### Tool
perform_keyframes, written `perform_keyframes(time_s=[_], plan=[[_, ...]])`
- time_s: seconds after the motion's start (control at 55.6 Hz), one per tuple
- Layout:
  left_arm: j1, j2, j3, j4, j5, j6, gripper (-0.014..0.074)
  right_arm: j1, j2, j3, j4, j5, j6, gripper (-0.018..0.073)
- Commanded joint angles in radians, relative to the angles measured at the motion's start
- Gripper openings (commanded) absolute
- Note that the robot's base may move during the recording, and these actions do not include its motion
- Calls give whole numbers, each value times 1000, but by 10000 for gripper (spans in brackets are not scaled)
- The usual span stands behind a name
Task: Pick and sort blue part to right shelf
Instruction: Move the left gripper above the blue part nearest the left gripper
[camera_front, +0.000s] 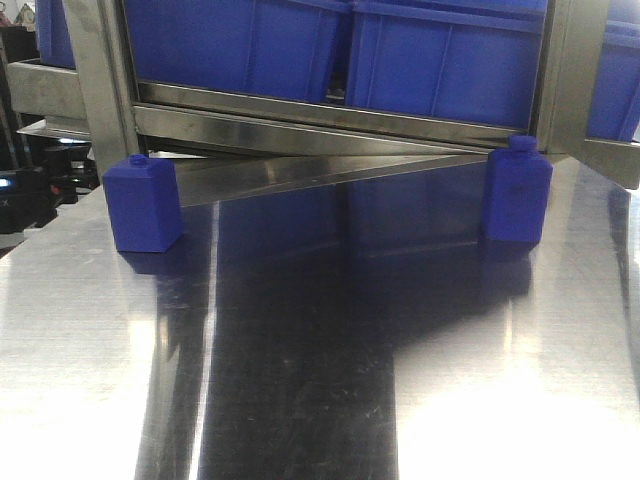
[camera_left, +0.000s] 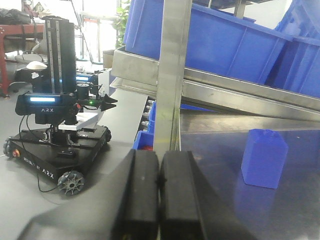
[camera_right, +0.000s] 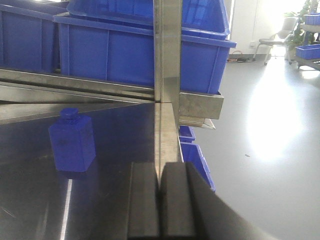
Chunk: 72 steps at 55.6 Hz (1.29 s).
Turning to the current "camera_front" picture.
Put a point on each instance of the blue bin far left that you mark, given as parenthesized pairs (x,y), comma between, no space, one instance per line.
(52,34)

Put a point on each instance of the black equipment in background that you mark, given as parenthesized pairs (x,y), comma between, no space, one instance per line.
(30,196)

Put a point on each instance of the blue bin far right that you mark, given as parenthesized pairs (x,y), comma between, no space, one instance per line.
(614,113)

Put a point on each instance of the stainless steel shelf rack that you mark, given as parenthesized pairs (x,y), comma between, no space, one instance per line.
(102,101)

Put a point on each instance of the blue plastic bin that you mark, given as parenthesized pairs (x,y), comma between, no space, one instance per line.
(283,49)
(452,60)

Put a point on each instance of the blue plastic bin left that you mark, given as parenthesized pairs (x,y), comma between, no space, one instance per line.
(283,49)

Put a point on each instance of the blue plastic bin right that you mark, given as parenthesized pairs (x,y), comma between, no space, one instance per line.
(452,60)

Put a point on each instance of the blue bottle-shaped part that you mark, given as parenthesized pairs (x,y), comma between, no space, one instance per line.
(516,191)
(143,203)

